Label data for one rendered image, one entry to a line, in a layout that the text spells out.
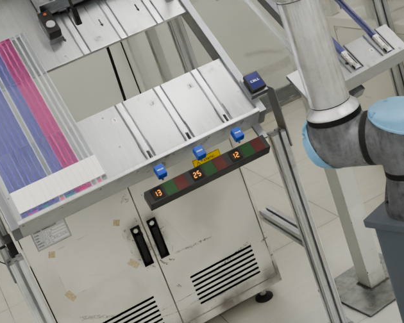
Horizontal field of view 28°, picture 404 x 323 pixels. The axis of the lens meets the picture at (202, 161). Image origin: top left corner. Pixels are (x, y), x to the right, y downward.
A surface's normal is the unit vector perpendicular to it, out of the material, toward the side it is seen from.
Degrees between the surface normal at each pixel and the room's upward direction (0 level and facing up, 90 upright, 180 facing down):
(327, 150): 89
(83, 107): 90
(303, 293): 0
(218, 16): 90
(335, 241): 0
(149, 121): 44
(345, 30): 90
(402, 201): 72
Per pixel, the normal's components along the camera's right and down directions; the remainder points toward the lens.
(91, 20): 0.04, -0.48
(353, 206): 0.48, 0.16
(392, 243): -0.67, 0.47
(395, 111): -0.22, -0.88
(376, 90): -0.87, 0.42
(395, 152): -0.48, 0.47
